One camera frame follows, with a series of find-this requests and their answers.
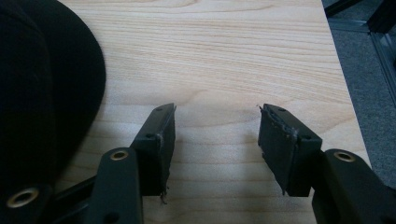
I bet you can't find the aluminium frame rail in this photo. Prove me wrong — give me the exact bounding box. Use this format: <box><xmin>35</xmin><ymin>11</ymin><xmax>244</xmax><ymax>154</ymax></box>
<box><xmin>327</xmin><ymin>17</ymin><xmax>396</xmax><ymax>108</ymax></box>

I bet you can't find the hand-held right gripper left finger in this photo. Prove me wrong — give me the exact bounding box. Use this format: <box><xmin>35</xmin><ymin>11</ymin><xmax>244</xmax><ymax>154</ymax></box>
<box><xmin>130</xmin><ymin>103</ymin><xmax>177</xmax><ymax>205</ymax></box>

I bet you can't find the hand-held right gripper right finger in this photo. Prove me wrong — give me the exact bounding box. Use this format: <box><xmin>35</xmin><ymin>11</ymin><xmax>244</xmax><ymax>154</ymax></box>
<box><xmin>257</xmin><ymin>103</ymin><xmax>323</xmax><ymax>198</ymax></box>

